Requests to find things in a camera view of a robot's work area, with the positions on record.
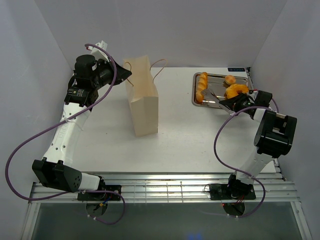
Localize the beige paper bag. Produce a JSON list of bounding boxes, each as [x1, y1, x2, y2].
[[123, 55, 159, 137]]

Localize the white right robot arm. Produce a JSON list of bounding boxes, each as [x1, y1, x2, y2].
[[209, 90, 297, 200]]

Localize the metal serving tongs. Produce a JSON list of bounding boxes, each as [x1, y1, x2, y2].
[[201, 88, 235, 116]]

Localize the small round fake bun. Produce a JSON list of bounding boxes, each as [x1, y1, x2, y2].
[[224, 75, 236, 86]]

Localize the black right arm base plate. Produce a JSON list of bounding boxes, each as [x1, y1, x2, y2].
[[203, 183, 256, 200]]

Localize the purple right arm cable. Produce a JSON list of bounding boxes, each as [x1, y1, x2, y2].
[[199, 89, 280, 218]]

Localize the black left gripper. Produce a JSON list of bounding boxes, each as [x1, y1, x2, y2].
[[91, 56, 132, 90]]

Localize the stainless steel tray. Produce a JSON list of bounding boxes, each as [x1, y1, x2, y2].
[[191, 72, 251, 109]]

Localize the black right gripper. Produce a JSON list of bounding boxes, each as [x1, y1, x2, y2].
[[219, 92, 256, 116]]

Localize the ring shaped fake bread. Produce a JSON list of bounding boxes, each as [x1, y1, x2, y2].
[[225, 84, 249, 100]]

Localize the aluminium table frame rail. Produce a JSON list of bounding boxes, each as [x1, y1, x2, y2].
[[19, 67, 313, 240]]

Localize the scored baguette fake bread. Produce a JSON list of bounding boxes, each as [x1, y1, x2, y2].
[[195, 72, 208, 104]]

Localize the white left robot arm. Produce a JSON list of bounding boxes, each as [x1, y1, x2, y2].
[[32, 54, 132, 200]]

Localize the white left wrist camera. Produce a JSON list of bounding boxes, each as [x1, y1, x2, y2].
[[86, 40, 110, 62]]

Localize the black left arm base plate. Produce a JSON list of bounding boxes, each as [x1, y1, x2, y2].
[[77, 185, 122, 202]]

